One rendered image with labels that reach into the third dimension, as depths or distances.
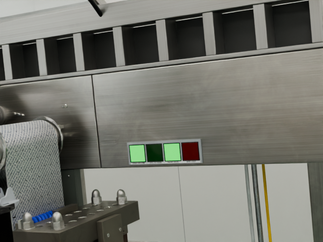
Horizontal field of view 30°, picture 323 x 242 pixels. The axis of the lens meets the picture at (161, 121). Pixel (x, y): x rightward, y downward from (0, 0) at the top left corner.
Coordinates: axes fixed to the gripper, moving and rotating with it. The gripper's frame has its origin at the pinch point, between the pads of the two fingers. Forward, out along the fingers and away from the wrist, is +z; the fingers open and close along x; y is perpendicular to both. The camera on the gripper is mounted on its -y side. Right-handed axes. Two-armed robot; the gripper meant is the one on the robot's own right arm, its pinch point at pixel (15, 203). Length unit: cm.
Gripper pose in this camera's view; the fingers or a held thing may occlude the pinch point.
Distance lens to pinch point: 176.6
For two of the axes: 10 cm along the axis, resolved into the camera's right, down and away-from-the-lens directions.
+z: 4.7, -0.9, 8.8
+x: -8.8, 0.6, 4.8
